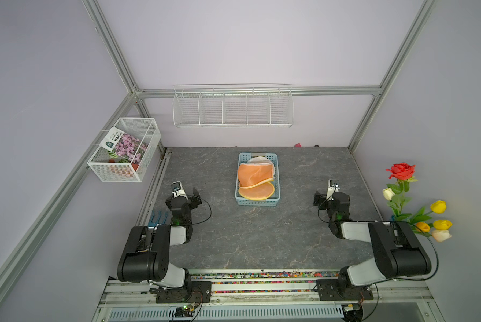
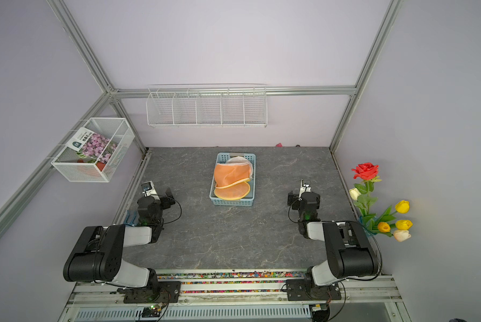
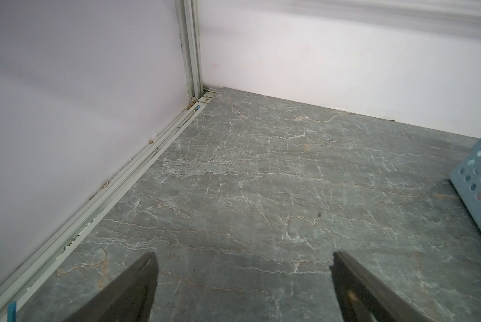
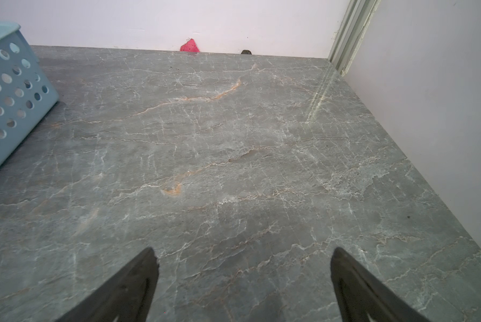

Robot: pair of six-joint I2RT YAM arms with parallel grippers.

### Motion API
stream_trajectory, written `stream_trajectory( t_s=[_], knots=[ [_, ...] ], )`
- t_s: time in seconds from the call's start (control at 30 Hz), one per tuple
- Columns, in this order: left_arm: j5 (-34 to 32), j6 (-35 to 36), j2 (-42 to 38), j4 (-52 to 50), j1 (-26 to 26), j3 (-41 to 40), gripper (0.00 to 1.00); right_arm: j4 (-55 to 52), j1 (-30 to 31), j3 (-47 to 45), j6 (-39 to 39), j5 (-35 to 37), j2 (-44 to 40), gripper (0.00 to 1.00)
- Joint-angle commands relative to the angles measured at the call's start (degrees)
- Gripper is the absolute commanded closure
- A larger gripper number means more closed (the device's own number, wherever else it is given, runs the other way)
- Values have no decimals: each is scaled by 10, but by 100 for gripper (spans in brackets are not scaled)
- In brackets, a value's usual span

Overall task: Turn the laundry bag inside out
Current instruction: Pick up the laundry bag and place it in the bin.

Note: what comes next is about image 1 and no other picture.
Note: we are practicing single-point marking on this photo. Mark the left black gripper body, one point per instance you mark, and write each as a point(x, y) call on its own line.
point(191, 204)

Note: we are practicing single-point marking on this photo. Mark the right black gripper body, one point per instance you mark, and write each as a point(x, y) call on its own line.
point(325, 204)

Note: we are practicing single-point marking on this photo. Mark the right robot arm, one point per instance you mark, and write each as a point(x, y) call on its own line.
point(397, 252)

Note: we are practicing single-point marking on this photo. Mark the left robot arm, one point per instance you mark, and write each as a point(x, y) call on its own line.
point(145, 256)

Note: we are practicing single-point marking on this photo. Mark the blue garden fork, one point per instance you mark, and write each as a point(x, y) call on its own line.
point(157, 218)

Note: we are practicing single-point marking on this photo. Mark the white tulip bud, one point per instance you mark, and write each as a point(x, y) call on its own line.
point(388, 194)

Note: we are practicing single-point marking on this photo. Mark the red artificial rose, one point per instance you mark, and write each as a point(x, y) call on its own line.
point(402, 171)

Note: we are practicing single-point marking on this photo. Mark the light blue plastic basket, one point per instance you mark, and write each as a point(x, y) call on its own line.
point(272, 201)

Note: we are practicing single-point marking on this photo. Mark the purple flower pot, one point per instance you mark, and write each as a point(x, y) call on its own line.
point(129, 150)

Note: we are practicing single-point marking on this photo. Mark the orange tulip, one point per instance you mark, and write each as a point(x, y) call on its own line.
point(422, 227)

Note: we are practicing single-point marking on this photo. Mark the yellow tulip top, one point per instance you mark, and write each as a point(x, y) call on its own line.
point(438, 207)

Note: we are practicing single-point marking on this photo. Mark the yellow tulip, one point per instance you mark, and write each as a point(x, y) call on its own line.
point(442, 224)
point(438, 207)

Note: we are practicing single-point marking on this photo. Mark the yellow tulip middle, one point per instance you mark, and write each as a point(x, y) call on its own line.
point(442, 224)

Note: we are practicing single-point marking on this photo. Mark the pink white tulip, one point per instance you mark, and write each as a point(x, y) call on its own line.
point(441, 235)

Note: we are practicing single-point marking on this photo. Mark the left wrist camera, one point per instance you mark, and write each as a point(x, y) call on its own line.
point(177, 188)

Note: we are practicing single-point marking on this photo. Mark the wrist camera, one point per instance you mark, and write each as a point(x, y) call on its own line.
point(333, 187)
point(177, 188)

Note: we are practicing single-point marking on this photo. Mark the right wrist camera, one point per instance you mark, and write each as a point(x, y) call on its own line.
point(333, 187)

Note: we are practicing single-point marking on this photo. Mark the white wire side basket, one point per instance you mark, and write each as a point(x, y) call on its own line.
point(144, 129)

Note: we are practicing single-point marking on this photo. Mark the white wire wall shelf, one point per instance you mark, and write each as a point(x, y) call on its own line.
point(244, 106)

